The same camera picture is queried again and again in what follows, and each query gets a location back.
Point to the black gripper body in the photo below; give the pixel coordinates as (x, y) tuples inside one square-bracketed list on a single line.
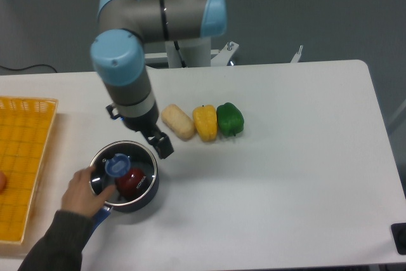
[(146, 123)]

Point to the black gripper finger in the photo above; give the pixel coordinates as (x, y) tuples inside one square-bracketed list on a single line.
[(159, 141)]

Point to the glass pot lid blue knob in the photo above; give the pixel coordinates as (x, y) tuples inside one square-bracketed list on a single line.
[(123, 172)]

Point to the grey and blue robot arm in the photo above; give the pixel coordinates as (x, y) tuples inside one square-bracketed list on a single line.
[(118, 56)]

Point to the dark grey sleeved forearm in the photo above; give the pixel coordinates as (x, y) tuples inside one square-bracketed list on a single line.
[(62, 245)]

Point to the person's hand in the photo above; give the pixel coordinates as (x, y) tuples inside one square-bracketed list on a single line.
[(79, 198)]

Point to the beige bread loaf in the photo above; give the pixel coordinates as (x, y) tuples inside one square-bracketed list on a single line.
[(178, 122)]

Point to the yellow bell pepper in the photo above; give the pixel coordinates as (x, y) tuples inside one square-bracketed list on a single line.
[(206, 123)]

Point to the red bell pepper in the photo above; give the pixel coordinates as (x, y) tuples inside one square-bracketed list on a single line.
[(133, 184)]

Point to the green bell pepper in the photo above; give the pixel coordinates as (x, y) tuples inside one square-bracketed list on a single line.
[(230, 119)]

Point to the yellow wicker basket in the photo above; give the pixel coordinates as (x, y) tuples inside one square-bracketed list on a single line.
[(26, 124)]

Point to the orange object in basket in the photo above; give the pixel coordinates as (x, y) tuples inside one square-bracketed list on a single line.
[(3, 181)]

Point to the black device at table edge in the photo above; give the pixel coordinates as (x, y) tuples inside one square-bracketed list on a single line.
[(399, 235)]

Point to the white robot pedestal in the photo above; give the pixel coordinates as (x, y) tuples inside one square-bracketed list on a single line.
[(189, 53)]

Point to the white clamp bracket right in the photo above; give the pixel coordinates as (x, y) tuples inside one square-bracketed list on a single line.
[(297, 56)]

